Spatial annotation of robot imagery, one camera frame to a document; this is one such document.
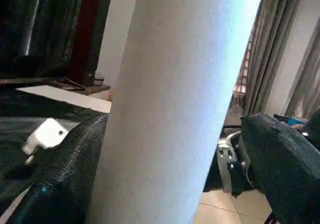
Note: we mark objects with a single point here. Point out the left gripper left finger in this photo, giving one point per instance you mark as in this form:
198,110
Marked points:
65,184

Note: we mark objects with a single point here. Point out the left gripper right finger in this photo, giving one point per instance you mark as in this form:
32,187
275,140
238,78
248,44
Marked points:
287,171

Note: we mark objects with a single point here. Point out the white plastic table leg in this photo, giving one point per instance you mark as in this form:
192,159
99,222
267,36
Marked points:
175,84

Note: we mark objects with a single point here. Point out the black mat cover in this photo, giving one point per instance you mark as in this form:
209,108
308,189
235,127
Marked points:
15,104

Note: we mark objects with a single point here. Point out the grey curtain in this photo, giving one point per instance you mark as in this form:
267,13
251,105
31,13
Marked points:
275,47

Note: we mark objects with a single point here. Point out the dark red tall cabinet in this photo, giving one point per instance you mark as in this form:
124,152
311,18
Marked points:
87,34

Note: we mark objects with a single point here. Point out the black hanging cloth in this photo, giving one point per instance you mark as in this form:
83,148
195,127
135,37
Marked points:
37,22

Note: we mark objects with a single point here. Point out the silver metal bracket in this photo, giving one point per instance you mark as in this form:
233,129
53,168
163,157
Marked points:
230,159

